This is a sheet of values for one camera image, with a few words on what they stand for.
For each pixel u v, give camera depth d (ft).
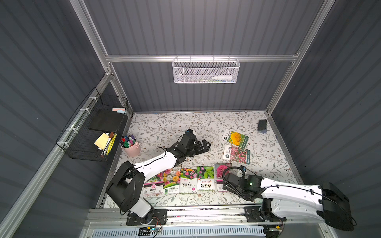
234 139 3.45
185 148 2.17
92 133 2.41
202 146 2.52
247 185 1.99
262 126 3.55
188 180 2.78
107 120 2.49
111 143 2.32
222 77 3.07
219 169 2.92
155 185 2.77
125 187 1.43
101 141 2.24
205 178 2.84
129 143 2.89
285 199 1.60
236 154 3.16
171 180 2.81
